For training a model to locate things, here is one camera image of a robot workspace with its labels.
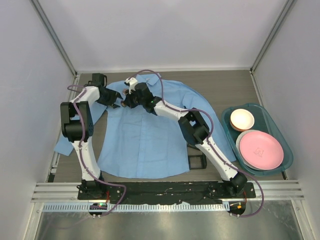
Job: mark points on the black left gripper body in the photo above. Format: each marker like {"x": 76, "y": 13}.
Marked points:
{"x": 113, "y": 97}

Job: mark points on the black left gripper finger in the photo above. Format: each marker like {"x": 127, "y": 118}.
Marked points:
{"x": 114, "y": 106}
{"x": 118, "y": 95}

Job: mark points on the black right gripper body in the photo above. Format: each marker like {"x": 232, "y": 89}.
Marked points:
{"x": 131, "y": 99}

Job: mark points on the blue button-up shirt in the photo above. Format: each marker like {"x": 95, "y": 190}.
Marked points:
{"x": 138, "y": 144}

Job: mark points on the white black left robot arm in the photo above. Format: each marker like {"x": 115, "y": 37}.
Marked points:
{"x": 77, "y": 126}

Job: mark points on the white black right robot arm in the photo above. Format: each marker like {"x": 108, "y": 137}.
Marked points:
{"x": 196, "y": 127}

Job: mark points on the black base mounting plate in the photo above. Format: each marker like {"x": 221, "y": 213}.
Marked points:
{"x": 161, "y": 193}

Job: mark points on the white bowl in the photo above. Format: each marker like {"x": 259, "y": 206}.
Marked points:
{"x": 241, "y": 120}

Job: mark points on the teal plastic bin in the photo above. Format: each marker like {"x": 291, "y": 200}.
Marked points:
{"x": 264, "y": 123}

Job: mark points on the pink plate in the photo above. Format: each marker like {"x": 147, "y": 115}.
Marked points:
{"x": 261, "y": 150}

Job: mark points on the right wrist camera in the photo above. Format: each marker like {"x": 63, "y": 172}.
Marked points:
{"x": 131, "y": 82}

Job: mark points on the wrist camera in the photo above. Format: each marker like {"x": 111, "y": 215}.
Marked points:
{"x": 98, "y": 79}
{"x": 131, "y": 82}

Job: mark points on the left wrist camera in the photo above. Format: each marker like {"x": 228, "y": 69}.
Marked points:
{"x": 98, "y": 79}

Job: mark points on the black square frame upper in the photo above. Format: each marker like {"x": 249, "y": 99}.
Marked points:
{"x": 192, "y": 146}

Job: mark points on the black square frame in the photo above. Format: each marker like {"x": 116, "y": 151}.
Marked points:
{"x": 192, "y": 146}
{"x": 197, "y": 162}

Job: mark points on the black square frame lower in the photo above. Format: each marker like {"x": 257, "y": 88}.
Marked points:
{"x": 197, "y": 162}

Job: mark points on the aluminium frame rail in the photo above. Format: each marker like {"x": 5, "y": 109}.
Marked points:
{"x": 267, "y": 189}

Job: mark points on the white slotted cable duct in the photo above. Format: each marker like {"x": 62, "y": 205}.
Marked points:
{"x": 132, "y": 208}

